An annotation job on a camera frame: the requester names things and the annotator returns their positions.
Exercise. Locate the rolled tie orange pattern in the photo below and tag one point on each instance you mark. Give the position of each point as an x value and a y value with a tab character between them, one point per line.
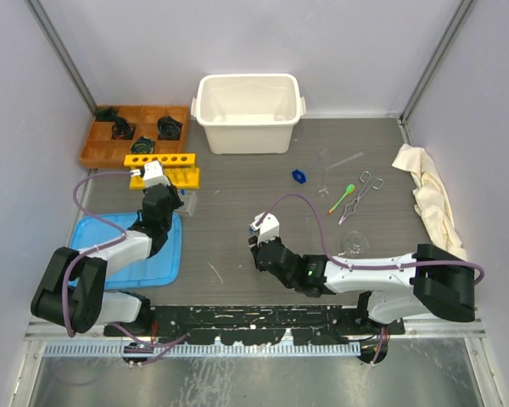
122	129

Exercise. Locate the blue hexagonal cap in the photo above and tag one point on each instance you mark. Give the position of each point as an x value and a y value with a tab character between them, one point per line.
299	176

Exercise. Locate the rolled tie brown blue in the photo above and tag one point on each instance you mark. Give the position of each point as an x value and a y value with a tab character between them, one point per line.
169	129

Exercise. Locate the rolled tie yellow floral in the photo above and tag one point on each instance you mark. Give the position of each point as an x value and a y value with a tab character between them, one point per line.
143	145

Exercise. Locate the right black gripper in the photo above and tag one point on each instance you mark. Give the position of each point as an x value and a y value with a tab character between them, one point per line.
253	242

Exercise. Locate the metal crucible tongs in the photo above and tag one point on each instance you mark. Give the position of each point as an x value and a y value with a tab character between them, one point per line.
367	184

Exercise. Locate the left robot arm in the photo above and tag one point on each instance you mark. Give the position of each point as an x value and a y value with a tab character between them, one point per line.
71	292

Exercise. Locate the clear plastic tube rack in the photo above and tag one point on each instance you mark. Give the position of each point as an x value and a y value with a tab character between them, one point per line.
188	203

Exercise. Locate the wooden compartment tray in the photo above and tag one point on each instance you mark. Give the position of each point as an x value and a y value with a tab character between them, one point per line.
101	151

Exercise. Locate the aluminium rail frame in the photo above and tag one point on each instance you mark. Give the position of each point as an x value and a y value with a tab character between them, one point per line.
108	341

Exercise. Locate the rolled tie dark green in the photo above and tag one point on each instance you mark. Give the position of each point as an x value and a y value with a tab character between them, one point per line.
105	114

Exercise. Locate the green rainbow spoon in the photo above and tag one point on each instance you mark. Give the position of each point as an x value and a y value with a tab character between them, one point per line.
348	190

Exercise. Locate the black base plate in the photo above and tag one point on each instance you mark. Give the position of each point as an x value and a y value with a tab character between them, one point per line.
254	325

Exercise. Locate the yellow test tube rack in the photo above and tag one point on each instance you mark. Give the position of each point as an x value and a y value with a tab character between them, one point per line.
180	168

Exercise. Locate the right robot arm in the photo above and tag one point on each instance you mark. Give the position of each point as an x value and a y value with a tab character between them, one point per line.
429	281

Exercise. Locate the cream cloth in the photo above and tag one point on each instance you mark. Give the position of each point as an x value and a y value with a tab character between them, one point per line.
432	202

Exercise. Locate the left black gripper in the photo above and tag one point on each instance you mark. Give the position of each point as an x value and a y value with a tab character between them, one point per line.
176	202

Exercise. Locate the blue plastic tray lid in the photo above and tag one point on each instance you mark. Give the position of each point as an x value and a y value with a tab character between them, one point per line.
160	270

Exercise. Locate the white plastic bin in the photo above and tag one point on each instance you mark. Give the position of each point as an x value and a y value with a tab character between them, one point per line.
248	113

